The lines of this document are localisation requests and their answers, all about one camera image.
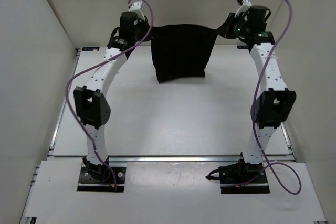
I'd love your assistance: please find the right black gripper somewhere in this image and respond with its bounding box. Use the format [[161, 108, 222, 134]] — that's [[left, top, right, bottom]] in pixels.
[[215, 14, 251, 41]]

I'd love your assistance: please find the black skirt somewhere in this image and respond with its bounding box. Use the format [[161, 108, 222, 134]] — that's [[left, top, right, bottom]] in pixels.
[[151, 24, 224, 83]]

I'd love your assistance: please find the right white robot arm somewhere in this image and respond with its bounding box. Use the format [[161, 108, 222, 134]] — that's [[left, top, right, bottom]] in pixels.
[[216, 4, 297, 187]]

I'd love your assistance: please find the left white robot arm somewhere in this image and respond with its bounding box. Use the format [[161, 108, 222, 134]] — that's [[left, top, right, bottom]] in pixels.
[[73, 10, 150, 186]]

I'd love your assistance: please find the left blue corner label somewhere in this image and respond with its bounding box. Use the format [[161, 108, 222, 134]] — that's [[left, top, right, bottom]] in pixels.
[[81, 47, 100, 51]]

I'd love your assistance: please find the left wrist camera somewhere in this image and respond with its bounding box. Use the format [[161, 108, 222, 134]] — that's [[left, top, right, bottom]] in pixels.
[[129, 1, 144, 16]]

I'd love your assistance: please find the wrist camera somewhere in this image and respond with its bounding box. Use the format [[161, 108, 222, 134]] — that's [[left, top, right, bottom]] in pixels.
[[129, 1, 144, 16], [235, 0, 252, 18]]

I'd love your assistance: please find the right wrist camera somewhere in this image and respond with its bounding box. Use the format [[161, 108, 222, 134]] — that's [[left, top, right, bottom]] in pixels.
[[235, 0, 252, 18]]

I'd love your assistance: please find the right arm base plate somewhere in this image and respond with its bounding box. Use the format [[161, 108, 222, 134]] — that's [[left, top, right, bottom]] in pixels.
[[219, 164, 270, 195]]

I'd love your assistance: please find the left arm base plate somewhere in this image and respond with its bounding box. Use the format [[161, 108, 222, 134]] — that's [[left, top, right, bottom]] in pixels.
[[77, 166, 127, 193]]

